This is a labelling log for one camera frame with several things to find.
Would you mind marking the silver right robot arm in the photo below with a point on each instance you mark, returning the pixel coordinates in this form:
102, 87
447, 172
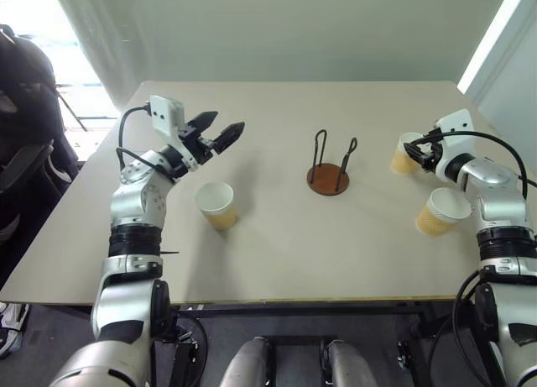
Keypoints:
499, 194

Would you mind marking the paper cup with tan sleeve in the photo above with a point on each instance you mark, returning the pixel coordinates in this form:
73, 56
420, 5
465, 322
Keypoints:
440, 215
400, 160
218, 206

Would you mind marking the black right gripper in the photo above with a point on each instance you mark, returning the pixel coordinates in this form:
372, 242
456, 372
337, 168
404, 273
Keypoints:
432, 152

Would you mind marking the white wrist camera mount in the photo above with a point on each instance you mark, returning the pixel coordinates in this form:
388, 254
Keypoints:
165, 114
459, 127

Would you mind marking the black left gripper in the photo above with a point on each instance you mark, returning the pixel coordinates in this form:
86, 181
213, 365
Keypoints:
197, 145

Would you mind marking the black office chair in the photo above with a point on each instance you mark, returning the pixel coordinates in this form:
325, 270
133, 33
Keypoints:
25, 110

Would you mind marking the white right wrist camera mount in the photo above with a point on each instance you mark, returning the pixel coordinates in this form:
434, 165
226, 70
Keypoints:
459, 127

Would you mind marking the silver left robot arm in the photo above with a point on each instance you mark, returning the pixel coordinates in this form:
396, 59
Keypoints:
134, 202

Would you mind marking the black table frame bar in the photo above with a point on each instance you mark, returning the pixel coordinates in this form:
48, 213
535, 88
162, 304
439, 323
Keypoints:
335, 308

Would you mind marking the grey rounded robot leg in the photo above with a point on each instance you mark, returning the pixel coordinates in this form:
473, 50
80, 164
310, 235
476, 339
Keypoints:
247, 362
350, 364

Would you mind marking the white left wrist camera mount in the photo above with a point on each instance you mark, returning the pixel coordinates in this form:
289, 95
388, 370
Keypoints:
165, 114

